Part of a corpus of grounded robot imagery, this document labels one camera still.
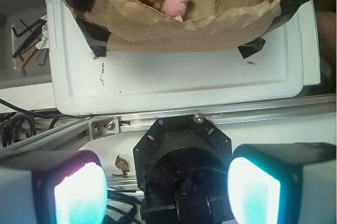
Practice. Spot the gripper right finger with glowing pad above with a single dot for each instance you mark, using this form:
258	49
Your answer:
283	183

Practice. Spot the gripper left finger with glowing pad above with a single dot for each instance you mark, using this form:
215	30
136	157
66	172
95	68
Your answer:
52	187

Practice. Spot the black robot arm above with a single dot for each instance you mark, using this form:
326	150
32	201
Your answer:
188	173

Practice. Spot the grey tool tray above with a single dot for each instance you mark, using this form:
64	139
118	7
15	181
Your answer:
37	69

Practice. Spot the crumpled white paper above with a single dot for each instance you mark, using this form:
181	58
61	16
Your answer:
44	43

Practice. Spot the black hex key set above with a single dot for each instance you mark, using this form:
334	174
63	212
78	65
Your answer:
26	36

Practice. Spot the brown paper bag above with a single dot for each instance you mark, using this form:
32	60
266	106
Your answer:
178	25

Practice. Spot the aluminium frame rail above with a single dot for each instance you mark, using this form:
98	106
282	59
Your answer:
301	119

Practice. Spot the orange handled hex key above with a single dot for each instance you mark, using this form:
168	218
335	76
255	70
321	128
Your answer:
32	53

